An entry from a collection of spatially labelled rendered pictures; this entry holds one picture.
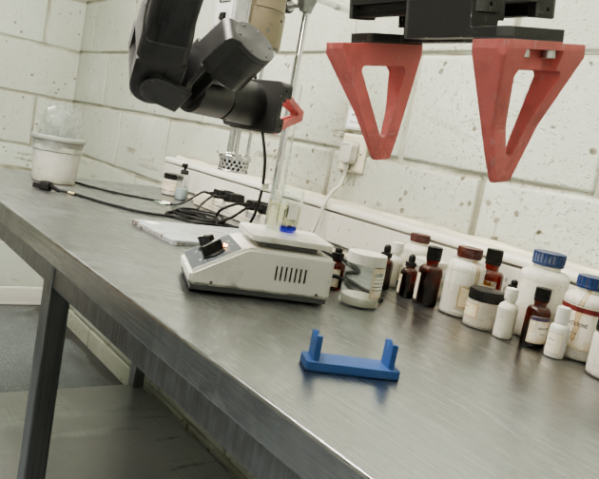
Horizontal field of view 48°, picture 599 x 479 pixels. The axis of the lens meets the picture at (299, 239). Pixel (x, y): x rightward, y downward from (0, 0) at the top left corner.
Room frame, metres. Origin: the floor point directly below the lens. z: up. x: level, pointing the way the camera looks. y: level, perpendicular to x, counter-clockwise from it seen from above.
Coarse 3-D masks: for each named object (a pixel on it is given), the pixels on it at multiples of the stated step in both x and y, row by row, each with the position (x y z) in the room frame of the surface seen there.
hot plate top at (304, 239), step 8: (240, 224) 1.01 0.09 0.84; (248, 224) 1.01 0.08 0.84; (256, 224) 1.02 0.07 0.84; (248, 232) 0.95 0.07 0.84; (256, 232) 0.94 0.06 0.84; (264, 232) 0.96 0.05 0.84; (304, 232) 1.04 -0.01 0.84; (256, 240) 0.92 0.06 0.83; (264, 240) 0.92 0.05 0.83; (272, 240) 0.92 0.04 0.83; (280, 240) 0.93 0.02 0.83; (288, 240) 0.93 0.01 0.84; (296, 240) 0.93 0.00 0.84; (304, 240) 0.95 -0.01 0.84; (312, 240) 0.96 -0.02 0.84; (320, 240) 0.98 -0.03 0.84; (312, 248) 0.94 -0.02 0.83; (320, 248) 0.94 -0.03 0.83; (328, 248) 0.95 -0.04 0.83
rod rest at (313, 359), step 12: (312, 336) 0.68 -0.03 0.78; (312, 348) 0.67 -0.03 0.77; (384, 348) 0.70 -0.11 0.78; (396, 348) 0.68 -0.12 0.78; (300, 360) 0.68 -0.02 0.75; (312, 360) 0.66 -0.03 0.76; (324, 360) 0.66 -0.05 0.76; (336, 360) 0.67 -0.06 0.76; (348, 360) 0.68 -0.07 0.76; (360, 360) 0.69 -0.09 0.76; (372, 360) 0.70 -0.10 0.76; (384, 360) 0.69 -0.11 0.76; (324, 372) 0.66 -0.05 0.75; (336, 372) 0.66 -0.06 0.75; (348, 372) 0.66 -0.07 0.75; (360, 372) 0.66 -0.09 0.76; (372, 372) 0.67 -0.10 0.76; (384, 372) 0.67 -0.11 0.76; (396, 372) 0.67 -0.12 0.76
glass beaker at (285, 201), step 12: (276, 180) 0.97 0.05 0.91; (276, 192) 0.97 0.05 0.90; (288, 192) 0.97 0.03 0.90; (300, 192) 0.98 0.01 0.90; (276, 204) 0.97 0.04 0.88; (288, 204) 0.97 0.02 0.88; (300, 204) 0.98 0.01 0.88; (276, 216) 0.97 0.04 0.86; (288, 216) 0.97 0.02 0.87; (264, 228) 0.98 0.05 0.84; (276, 228) 0.97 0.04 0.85; (288, 228) 0.97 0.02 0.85
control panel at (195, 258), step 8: (224, 240) 0.99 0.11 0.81; (232, 240) 0.97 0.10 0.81; (192, 248) 1.01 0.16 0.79; (224, 248) 0.94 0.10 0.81; (232, 248) 0.93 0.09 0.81; (240, 248) 0.92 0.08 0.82; (192, 256) 0.96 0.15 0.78; (200, 256) 0.95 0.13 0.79; (192, 264) 0.91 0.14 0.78; (200, 264) 0.90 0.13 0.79
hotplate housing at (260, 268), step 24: (240, 240) 0.97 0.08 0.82; (216, 264) 0.90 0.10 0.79; (240, 264) 0.91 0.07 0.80; (264, 264) 0.92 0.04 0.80; (288, 264) 0.93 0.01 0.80; (312, 264) 0.93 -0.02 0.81; (192, 288) 0.89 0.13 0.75; (216, 288) 0.90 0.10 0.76; (240, 288) 0.91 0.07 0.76; (264, 288) 0.92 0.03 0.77; (288, 288) 0.93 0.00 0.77; (312, 288) 0.94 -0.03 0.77
